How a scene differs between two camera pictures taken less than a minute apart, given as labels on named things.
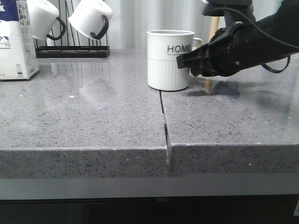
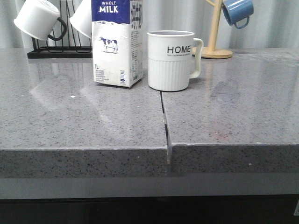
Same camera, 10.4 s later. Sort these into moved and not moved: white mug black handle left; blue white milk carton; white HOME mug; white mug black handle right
Moved: blue white milk carton
Not moved: white HOME mug; white mug black handle right; white mug black handle left
